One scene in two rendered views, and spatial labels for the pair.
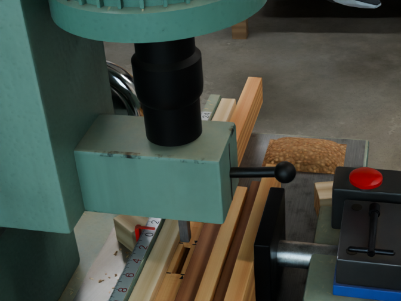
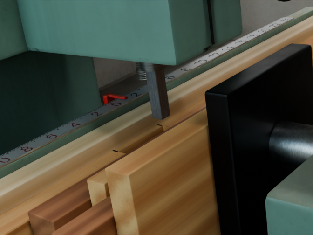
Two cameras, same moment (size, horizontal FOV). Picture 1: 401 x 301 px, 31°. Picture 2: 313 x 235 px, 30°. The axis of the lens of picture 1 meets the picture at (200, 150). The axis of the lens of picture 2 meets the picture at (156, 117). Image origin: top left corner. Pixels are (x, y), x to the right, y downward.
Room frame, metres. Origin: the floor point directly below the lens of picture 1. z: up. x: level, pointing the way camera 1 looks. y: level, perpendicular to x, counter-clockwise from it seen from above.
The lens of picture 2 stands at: (0.23, -0.14, 1.09)
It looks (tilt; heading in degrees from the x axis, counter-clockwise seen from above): 21 degrees down; 27
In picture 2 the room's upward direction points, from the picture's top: 9 degrees counter-clockwise
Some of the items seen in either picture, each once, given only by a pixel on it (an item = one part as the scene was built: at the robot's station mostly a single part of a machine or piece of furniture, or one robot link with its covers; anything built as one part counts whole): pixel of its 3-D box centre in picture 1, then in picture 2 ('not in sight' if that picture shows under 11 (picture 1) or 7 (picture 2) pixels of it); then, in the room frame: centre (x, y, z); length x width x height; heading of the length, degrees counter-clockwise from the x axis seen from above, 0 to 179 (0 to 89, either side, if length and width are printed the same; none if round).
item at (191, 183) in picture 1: (159, 172); (124, 2); (0.57, 0.04, 1.03); 0.14 x 0.07 x 0.09; 73
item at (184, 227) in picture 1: (183, 219); (156, 82); (0.56, 0.02, 0.97); 0.01 x 0.01 x 0.05; 73
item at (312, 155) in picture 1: (304, 150); not in sight; (0.77, -0.13, 0.91); 0.10 x 0.07 x 0.02; 73
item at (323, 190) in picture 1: (334, 201); not in sight; (0.65, -0.14, 0.92); 0.04 x 0.03 x 0.03; 90
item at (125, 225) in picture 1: (133, 230); not in sight; (0.75, 0.10, 0.82); 0.04 x 0.03 x 0.04; 37
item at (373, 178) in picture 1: (366, 178); not in sight; (0.54, -0.15, 1.02); 0.03 x 0.03 x 0.01
